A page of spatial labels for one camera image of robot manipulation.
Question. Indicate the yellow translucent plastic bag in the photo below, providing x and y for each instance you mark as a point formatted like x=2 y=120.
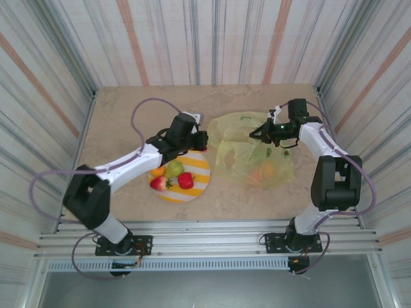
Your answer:
x=231 y=160

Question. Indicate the yellow orange peach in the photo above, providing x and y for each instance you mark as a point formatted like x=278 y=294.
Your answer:
x=157 y=172

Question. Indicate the green pear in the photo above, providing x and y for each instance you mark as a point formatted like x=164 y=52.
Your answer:
x=175 y=169

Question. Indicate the dark red fruit with leaf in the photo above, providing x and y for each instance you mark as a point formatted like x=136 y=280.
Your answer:
x=185 y=180

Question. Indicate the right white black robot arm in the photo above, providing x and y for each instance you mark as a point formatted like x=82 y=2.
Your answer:
x=334 y=183

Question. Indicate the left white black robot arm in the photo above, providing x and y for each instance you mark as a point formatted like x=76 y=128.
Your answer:
x=128 y=162

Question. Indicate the orange persimmon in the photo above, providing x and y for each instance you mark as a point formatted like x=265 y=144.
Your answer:
x=269 y=168

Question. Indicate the red white strawberry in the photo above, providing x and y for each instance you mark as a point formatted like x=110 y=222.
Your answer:
x=159 y=183

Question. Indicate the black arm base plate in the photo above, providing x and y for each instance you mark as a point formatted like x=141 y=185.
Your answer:
x=143 y=242
x=274 y=240

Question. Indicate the aluminium front rail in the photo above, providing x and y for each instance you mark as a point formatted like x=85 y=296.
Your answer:
x=205 y=237

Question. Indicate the white yellow striped plate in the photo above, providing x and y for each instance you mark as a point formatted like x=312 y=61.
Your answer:
x=192 y=173

